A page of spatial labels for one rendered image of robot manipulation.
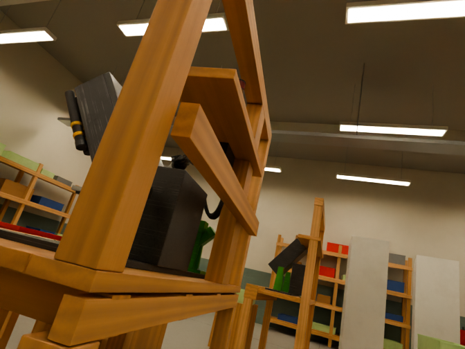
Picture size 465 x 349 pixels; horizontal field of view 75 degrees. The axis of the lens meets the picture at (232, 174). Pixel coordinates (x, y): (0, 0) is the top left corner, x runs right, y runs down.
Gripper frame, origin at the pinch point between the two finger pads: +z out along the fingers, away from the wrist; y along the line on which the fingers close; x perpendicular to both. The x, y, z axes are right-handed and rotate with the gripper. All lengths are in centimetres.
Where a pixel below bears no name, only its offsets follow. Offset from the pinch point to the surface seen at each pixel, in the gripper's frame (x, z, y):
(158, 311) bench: 65, 48, -22
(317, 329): 160, -447, 472
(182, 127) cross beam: 25, 71, -26
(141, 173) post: 38, 72, -34
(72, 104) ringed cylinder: -13, 2, -52
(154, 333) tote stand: 94, -123, 22
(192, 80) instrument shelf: -6, 49, -16
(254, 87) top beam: -36.4, 18.9, 28.4
